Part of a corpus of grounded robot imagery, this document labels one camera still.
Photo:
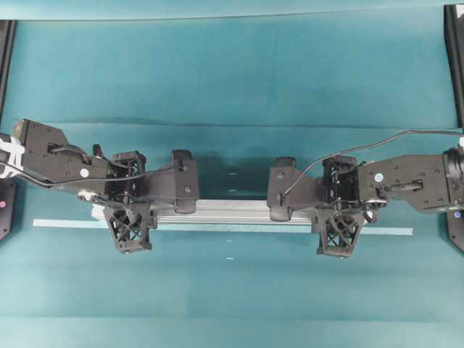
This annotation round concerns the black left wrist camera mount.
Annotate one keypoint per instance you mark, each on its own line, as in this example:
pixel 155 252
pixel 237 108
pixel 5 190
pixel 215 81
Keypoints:
pixel 129 227

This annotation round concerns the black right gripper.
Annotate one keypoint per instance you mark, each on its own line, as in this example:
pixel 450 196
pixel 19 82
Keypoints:
pixel 288 192

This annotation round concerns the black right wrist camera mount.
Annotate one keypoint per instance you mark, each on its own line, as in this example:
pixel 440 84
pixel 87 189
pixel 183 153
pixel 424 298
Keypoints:
pixel 338 232

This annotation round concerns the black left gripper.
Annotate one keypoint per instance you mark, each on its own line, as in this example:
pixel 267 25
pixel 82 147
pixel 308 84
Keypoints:
pixel 176 184

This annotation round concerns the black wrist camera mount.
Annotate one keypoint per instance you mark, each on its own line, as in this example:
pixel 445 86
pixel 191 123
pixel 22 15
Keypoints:
pixel 338 232
pixel 129 227

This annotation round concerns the black frame rail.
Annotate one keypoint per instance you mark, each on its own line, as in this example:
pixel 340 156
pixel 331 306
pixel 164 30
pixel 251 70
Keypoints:
pixel 453 35

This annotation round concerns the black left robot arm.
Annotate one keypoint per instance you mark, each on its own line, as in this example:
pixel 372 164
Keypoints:
pixel 42 155

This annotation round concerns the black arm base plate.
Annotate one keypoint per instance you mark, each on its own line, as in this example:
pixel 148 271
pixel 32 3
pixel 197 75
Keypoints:
pixel 451 229

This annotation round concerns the pale tape strip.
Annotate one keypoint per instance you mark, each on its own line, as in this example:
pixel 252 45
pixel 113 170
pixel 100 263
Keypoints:
pixel 249 228

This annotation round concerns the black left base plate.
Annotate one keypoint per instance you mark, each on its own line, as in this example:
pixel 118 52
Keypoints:
pixel 7 199

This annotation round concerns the silver aluminium rail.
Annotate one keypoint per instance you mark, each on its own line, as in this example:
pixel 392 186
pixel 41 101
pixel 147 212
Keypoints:
pixel 216 211

